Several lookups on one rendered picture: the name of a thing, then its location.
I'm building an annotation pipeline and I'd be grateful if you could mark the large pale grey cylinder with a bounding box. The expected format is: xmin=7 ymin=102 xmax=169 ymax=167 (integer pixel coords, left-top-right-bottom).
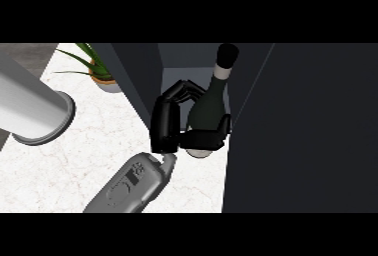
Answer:
xmin=0 ymin=49 xmax=76 ymax=147

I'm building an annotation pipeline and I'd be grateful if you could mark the green potted plant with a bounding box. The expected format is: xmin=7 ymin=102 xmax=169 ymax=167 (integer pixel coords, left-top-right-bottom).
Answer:
xmin=51 ymin=42 xmax=124 ymax=94

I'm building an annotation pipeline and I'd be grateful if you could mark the dark grey cabinet door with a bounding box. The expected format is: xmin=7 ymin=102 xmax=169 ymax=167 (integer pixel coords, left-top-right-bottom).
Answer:
xmin=220 ymin=42 xmax=378 ymax=214

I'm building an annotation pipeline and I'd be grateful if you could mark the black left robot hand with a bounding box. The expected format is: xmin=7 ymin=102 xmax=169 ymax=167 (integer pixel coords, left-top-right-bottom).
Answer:
xmin=149 ymin=79 xmax=233 ymax=155

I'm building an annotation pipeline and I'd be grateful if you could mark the dark grey cabinet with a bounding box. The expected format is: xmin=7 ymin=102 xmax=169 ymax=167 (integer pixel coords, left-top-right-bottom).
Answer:
xmin=90 ymin=42 xmax=274 ymax=132

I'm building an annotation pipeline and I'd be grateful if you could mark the dark green wine bottle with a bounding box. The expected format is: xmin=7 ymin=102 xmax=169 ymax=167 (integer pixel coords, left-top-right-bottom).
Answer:
xmin=184 ymin=43 xmax=240 ymax=160

